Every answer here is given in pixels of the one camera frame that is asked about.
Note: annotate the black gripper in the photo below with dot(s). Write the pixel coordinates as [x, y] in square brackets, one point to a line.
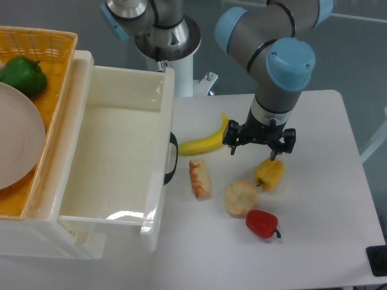
[273, 135]

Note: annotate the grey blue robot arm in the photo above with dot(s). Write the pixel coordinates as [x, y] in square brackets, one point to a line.
[264, 44]

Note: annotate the round bread bun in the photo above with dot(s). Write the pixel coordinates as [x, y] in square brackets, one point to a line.
[240, 197]

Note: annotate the yellow bell pepper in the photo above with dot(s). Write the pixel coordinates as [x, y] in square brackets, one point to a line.
[268, 174]

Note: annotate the yellow banana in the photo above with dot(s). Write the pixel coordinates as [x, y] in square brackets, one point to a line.
[205, 144]

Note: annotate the red bell pepper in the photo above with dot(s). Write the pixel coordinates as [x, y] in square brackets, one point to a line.
[263, 223]

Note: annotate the white plastic drawer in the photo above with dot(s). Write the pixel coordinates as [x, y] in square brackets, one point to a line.
[116, 181]

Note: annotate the black device at edge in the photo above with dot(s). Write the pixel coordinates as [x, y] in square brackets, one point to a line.
[377, 260]

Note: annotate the yellow woven basket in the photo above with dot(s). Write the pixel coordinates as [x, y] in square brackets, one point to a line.
[55, 49]

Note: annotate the white drawer cabinet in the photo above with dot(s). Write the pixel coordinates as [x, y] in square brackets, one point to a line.
[41, 234]

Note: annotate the pink plate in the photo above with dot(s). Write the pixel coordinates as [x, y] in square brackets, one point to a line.
[22, 135]

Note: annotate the green bell pepper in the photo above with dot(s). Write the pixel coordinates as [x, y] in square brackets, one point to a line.
[25, 75]

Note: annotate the black drawer handle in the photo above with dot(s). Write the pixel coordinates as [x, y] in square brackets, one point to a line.
[173, 154]

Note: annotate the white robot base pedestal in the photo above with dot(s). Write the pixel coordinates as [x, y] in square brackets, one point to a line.
[185, 84]

